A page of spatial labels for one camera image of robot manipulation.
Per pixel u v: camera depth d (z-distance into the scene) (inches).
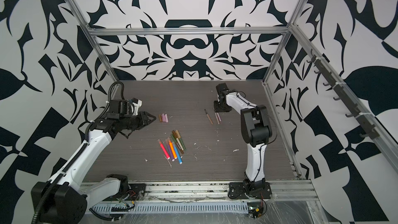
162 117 39.2
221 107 34.3
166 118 39.0
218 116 39.3
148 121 28.0
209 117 39.3
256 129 21.4
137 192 29.0
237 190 29.2
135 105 26.0
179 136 36.0
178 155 33.3
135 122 26.5
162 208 28.1
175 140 35.3
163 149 34.3
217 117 39.1
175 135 36.3
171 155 33.4
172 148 34.3
